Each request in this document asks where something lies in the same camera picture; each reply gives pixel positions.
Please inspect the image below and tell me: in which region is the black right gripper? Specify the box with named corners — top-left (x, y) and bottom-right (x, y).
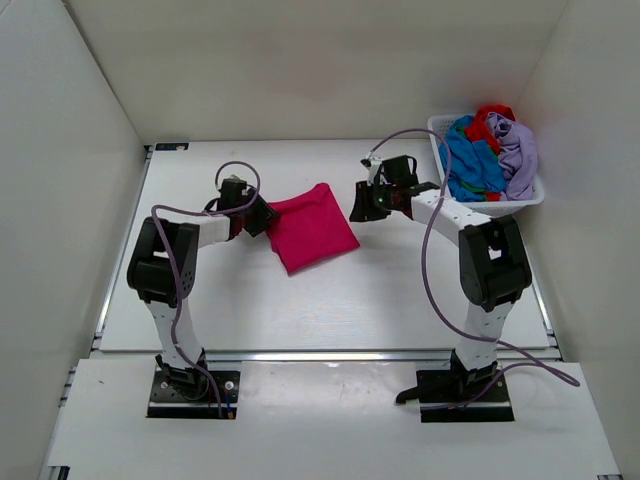
top-left (350, 180), bottom-right (397, 223)

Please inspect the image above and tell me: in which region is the crimson red t-shirt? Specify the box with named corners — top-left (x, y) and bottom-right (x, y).
top-left (267, 183), bottom-right (360, 275)

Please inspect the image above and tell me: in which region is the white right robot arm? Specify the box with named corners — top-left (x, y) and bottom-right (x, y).
top-left (349, 155), bottom-right (532, 401)

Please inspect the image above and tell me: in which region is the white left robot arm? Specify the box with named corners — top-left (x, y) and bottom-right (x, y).
top-left (126, 178), bottom-right (280, 398)

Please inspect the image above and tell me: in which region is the white plastic laundry basket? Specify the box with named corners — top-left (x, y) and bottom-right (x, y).
top-left (428, 112), bottom-right (545, 216)

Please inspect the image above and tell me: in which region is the dark label sticker on table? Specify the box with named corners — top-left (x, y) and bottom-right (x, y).
top-left (154, 142), bottom-right (189, 152)

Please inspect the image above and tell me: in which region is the blue t-shirt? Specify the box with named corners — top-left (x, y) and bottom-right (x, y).
top-left (445, 115), bottom-right (506, 202)

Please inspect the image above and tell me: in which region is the red t-shirt in basket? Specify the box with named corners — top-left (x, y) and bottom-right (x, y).
top-left (464, 104), bottom-right (516, 155)

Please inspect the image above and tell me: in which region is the lavender t-shirt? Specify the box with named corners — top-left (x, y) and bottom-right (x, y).
top-left (487, 113), bottom-right (539, 201)

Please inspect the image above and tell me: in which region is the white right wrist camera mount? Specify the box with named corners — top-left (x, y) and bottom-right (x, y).
top-left (360, 156), bottom-right (382, 185)

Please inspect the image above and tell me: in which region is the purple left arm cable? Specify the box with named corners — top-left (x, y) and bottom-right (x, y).
top-left (152, 160), bottom-right (263, 419)

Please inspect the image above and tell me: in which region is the aluminium left side rail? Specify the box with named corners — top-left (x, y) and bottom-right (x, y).
top-left (90, 144), bottom-right (155, 350)

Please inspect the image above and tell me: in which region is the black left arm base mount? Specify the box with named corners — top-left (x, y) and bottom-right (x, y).
top-left (146, 355), bottom-right (241, 420)

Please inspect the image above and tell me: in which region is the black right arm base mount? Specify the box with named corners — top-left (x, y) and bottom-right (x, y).
top-left (395, 352), bottom-right (515, 423)

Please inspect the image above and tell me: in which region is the aluminium table edge rail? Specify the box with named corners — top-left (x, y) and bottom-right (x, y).
top-left (89, 347), bottom-right (561, 362)

